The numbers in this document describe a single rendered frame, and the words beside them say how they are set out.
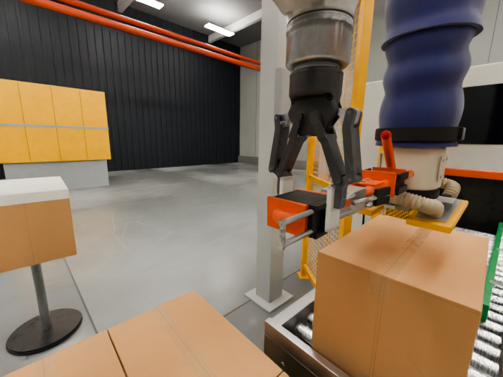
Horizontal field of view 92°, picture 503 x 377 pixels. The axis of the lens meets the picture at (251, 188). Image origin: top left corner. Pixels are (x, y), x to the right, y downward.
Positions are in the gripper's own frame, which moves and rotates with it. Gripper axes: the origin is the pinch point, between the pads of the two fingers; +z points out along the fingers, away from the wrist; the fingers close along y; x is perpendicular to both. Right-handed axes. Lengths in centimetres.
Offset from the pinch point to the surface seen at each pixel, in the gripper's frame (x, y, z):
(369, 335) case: -36, -1, 46
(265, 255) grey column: -97, 100, 79
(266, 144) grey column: -97, 103, -7
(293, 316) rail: -41, 30, 61
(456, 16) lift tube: -49, -6, -41
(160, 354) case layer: 5, 54, 66
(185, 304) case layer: -14, 73, 66
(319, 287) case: -35, 16, 38
